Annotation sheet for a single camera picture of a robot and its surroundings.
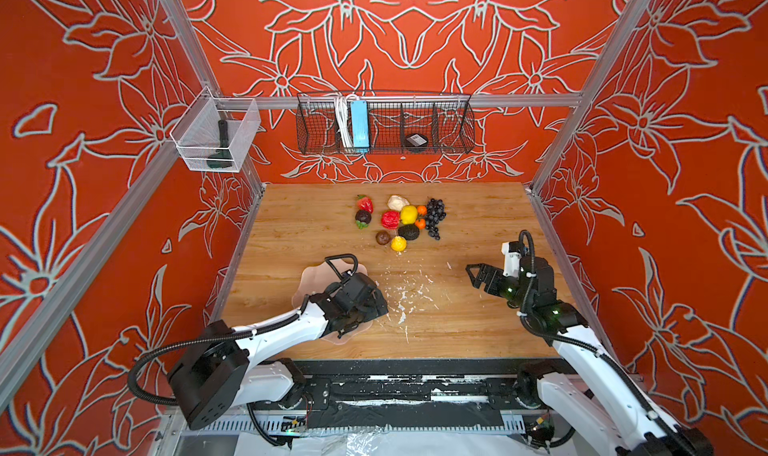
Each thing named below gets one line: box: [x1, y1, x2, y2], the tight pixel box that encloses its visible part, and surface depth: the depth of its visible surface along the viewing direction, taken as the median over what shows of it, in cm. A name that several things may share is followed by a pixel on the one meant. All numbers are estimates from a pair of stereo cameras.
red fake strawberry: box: [357, 197, 374, 214], surface depth 112 cm
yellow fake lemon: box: [400, 205, 418, 225], surface depth 109 cm
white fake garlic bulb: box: [387, 195, 410, 211], surface depth 112 cm
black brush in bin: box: [206, 119, 233, 169], surface depth 81 cm
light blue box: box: [350, 100, 370, 153], surface depth 92 cm
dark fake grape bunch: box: [426, 198, 447, 241], surface depth 106 cm
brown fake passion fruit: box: [375, 230, 390, 245], surface depth 102 cm
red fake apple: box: [381, 210, 401, 230], surface depth 106 cm
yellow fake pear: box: [391, 235, 407, 252], surface depth 102 cm
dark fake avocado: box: [398, 224, 420, 241], surface depth 102 cm
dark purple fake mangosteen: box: [355, 210, 372, 224], surface depth 107 cm
